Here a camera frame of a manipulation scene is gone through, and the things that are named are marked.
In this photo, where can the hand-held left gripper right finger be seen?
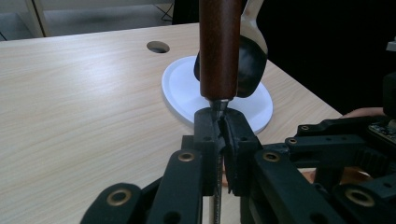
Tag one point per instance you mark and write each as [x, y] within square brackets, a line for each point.
[239, 146]

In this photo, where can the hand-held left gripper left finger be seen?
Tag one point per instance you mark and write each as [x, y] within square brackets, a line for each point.
[207, 133]

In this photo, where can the white utensil rack stand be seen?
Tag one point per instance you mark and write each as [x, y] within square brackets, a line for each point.
[180, 90]

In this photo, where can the stainless steel spatula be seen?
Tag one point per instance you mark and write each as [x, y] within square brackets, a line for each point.
[252, 71]

